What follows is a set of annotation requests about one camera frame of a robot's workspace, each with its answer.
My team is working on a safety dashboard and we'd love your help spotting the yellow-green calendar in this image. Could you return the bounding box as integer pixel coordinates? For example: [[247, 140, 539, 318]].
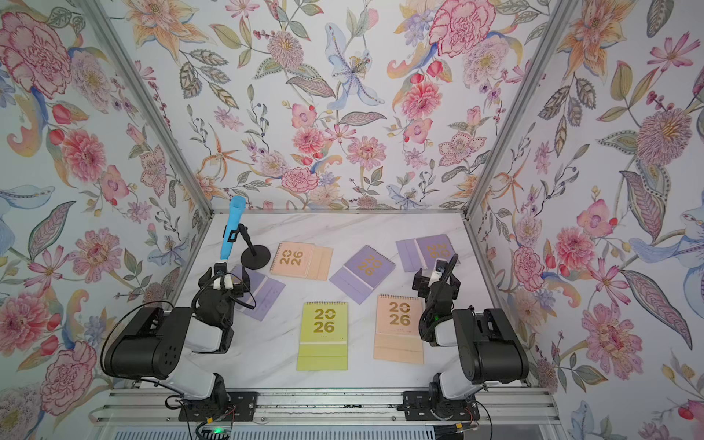
[[297, 302, 348, 371]]

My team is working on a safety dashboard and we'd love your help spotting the purple calendar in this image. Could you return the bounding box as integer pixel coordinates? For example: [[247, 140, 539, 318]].
[[396, 235, 456, 272], [230, 265, 285, 322], [329, 245, 396, 304]]

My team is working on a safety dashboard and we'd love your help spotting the blue microphone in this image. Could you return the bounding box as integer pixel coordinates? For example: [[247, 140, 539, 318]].
[[220, 195, 247, 261]]

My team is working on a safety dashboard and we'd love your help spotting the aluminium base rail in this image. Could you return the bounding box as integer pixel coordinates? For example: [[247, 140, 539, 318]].
[[87, 387, 568, 427]]

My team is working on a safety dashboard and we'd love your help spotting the black microphone stand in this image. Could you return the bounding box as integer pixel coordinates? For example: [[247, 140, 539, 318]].
[[221, 224, 271, 271]]

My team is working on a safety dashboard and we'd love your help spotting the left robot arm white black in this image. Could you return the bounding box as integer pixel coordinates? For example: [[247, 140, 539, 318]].
[[101, 262, 257, 424]]

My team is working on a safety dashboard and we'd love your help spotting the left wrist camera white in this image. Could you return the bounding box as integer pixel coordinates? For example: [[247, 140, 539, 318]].
[[213, 273, 239, 292]]

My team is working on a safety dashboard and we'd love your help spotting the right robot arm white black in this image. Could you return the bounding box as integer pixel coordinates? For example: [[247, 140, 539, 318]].
[[398, 254, 529, 423]]

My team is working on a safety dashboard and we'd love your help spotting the peach calendar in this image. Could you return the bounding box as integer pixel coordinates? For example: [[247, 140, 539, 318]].
[[269, 242, 334, 282], [373, 294, 425, 365]]

